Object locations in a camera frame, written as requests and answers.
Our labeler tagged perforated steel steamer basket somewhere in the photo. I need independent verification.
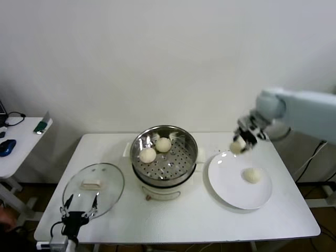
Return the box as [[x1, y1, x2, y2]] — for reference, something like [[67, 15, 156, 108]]
[[130, 125, 198, 184]]

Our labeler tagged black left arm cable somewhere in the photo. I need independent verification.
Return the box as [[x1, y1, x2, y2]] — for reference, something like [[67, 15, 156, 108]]
[[50, 220, 79, 244]]

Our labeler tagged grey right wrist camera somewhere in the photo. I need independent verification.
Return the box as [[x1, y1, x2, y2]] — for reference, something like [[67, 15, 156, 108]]
[[237, 115, 254, 129]]

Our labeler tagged thin black desk cable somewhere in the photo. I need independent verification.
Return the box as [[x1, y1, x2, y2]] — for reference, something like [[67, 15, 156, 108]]
[[5, 112, 26, 128]]

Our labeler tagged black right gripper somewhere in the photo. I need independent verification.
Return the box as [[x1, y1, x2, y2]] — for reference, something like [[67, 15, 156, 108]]
[[232, 128, 258, 154]]

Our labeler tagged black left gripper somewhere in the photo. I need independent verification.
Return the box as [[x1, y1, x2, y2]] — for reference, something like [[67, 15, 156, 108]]
[[59, 192, 100, 236]]

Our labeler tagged green handled scraper tool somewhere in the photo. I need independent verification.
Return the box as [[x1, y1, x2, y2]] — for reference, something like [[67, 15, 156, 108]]
[[33, 112, 51, 136]]

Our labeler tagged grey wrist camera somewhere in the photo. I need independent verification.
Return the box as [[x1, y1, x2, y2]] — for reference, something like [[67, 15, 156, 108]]
[[237, 115, 254, 129], [49, 236, 69, 249]]

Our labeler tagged white electric cooker base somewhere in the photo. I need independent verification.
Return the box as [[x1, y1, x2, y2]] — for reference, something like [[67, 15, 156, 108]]
[[123, 143, 206, 202]]

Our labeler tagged white desk foot frame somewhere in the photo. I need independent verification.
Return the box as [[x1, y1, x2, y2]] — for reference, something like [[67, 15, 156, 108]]
[[306, 182, 336, 208]]

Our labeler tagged white steamed baozi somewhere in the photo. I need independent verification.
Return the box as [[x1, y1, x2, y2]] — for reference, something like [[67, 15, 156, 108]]
[[241, 167, 264, 184], [155, 136, 172, 153], [229, 140, 247, 155], [139, 149, 158, 164]]

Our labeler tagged blue computer mouse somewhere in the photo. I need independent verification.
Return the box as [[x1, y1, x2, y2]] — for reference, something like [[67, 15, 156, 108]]
[[0, 140, 17, 158]]

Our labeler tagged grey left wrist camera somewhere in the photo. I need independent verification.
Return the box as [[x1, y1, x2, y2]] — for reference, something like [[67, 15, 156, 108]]
[[49, 236, 69, 249]]

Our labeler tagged glass lid with white handle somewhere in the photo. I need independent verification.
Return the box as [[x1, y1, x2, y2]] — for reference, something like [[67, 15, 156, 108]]
[[62, 162, 125, 220]]

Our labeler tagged white round plate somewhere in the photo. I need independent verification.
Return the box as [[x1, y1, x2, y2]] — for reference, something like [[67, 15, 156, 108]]
[[207, 151, 273, 210]]

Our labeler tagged white side table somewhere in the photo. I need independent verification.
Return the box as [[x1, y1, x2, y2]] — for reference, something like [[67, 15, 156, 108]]
[[0, 117, 53, 226]]

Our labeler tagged white power cable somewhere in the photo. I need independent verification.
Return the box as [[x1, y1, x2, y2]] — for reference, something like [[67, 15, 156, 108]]
[[293, 143, 325, 182]]

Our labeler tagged bare person hand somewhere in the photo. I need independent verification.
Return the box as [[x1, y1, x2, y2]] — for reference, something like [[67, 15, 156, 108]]
[[0, 206, 17, 227]]

